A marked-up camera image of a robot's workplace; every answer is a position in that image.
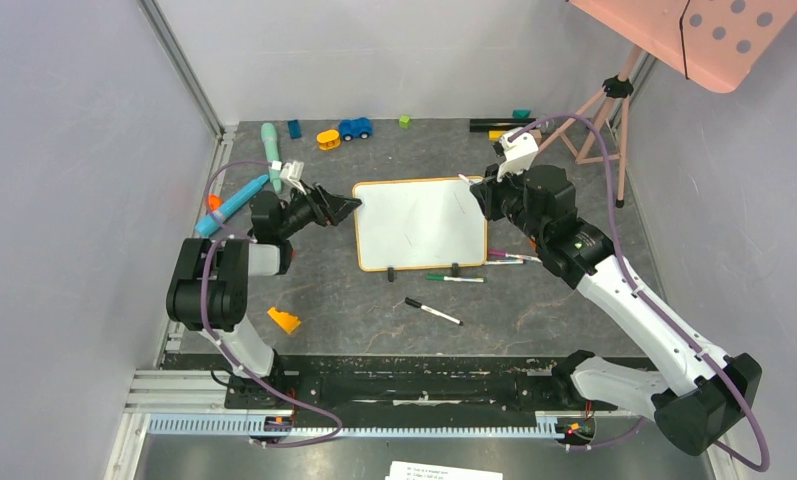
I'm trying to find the mint green toy crayon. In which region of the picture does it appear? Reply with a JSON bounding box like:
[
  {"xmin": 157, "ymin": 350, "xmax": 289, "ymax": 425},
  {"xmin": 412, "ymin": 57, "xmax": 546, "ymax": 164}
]
[{"xmin": 260, "ymin": 122, "xmax": 283, "ymax": 194}]

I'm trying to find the purple capped marker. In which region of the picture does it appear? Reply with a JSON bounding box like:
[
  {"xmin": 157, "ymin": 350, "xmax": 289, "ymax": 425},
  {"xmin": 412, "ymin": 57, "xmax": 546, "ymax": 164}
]
[{"xmin": 487, "ymin": 250, "xmax": 542, "ymax": 264}]

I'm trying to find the yellow block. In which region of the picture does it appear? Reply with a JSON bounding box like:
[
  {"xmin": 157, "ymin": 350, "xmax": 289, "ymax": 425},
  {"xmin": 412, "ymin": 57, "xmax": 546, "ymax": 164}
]
[{"xmin": 488, "ymin": 130, "xmax": 506, "ymax": 142}]

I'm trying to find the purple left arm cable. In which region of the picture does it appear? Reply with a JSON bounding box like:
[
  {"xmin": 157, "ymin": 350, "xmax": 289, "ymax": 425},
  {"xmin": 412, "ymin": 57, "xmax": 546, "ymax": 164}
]
[{"xmin": 199, "ymin": 158, "xmax": 344, "ymax": 450}]

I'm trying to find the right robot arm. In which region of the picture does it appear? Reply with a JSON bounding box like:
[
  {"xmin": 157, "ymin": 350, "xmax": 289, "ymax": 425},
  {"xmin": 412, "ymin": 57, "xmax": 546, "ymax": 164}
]
[{"xmin": 470, "ymin": 164, "xmax": 763, "ymax": 456}]

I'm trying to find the dark blue block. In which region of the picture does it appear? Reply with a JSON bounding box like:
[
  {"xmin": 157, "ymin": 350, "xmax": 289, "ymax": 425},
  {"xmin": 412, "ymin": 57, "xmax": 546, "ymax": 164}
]
[{"xmin": 287, "ymin": 119, "xmax": 303, "ymax": 140}]

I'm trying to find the green capped marker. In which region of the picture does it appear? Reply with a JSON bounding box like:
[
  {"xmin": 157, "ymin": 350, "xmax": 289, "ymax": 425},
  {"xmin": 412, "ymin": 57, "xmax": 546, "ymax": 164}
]
[{"xmin": 425, "ymin": 273, "xmax": 487, "ymax": 284}]

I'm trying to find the pink tripod stand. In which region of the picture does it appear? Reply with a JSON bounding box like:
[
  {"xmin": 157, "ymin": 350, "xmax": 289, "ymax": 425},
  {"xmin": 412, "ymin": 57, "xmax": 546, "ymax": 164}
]
[{"xmin": 539, "ymin": 45, "xmax": 643, "ymax": 208}]

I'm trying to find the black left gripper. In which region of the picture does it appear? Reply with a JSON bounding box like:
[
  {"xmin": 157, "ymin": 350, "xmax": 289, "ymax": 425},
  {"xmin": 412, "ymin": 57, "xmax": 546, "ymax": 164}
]
[{"xmin": 277, "ymin": 180, "xmax": 361, "ymax": 240}]

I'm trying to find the blue toy crayon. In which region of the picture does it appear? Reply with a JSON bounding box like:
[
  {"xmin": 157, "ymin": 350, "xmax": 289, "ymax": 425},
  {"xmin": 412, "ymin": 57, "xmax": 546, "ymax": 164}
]
[{"xmin": 194, "ymin": 174, "xmax": 270, "ymax": 237}]

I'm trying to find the pink perforated panel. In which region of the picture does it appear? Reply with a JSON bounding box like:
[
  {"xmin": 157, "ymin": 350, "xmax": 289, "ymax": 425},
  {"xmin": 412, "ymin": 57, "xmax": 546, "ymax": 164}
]
[{"xmin": 572, "ymin": 0, "xmax": 797, "ymax": 94}]

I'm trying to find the black microphone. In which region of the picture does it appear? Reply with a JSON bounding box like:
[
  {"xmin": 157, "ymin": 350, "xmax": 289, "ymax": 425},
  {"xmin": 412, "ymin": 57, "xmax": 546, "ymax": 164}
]
[{"xmin": 469, "ymin": 117, "xmax": 535, "ymax": 133}]

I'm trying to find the orange wedge toy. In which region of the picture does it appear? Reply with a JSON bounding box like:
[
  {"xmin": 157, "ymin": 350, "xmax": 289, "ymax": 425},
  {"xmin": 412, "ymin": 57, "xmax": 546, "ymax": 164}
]
[{"xmin": 267, "ymin": 307, "xmax": 301, "ymax": 335}]

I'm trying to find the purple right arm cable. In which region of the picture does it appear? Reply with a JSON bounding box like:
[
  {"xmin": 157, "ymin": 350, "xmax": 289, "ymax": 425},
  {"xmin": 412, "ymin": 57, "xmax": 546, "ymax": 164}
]
[{"xmin": 507, "ymin": 112, "xmax": 772, "ymax": 473}]

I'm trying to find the blue toy car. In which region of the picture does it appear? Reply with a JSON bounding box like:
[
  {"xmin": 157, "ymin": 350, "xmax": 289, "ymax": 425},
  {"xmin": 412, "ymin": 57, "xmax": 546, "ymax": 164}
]
[{"xmin": 338, "ymin": 117, "xmax": 373, "ymax": 142}]

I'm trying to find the orange small toy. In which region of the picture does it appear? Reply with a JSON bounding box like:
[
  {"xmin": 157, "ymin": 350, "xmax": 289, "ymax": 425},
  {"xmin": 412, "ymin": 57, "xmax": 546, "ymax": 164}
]
[{"xmin": 206, "ymin": 194, "xmax": 223, "ymax": 211}]

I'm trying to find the yellow framed whiteboard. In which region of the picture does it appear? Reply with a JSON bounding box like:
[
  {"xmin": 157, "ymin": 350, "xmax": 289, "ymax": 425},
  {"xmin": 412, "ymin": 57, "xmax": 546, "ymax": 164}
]
[{"xmin": 352, "ymin": 177, "xmax": 488, "ymax": 272}]

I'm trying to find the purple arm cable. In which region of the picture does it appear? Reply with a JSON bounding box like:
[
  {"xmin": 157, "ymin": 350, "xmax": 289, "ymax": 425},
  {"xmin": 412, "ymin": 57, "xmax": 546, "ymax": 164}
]
[
  {"xmin": 199, "ymin": 158, "xmax": 344, "ymax": 450},
  {"xmin": 507, "ymin": 112, "xmax": 772, "ymax": 473}
]

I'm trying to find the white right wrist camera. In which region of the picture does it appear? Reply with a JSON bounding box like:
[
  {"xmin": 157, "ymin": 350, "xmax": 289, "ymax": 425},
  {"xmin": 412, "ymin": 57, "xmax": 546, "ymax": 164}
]
[{"xmin": 492, "ymin": 134, "xmax": 539, "ymax": 182}]

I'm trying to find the white paper sheet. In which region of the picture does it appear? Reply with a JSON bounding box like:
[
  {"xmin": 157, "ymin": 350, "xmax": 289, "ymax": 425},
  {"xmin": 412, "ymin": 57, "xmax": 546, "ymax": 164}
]
[{"xmin": 384, "ymin": 461, "xmax": 503, "ymax": 480}]

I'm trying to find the black capped marker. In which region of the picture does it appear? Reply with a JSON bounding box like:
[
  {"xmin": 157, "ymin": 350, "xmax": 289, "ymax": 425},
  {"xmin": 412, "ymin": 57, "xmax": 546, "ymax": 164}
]
[{"xmin": 404, "ymin": 297, "xmax": 464, "ymax": 326}]

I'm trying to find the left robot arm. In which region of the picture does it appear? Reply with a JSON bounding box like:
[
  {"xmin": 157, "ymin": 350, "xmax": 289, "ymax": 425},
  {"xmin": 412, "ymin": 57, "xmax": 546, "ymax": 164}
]
[{"xmin": 166, "ymin": 184, "xmax": 363, "ymax": 408}]

